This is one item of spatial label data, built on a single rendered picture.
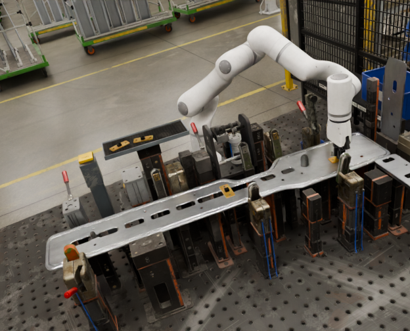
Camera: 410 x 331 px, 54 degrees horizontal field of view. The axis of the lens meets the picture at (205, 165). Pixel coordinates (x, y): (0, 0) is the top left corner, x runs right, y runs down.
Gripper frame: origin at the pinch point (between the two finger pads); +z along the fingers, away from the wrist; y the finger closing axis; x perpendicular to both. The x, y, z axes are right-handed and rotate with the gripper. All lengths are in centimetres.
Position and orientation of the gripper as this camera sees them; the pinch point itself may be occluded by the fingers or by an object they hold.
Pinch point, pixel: (339, 152)
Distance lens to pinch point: 166.6
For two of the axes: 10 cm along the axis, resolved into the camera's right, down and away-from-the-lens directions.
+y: 3.0, 4.7, -8.3
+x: 9.4, -3.1, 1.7
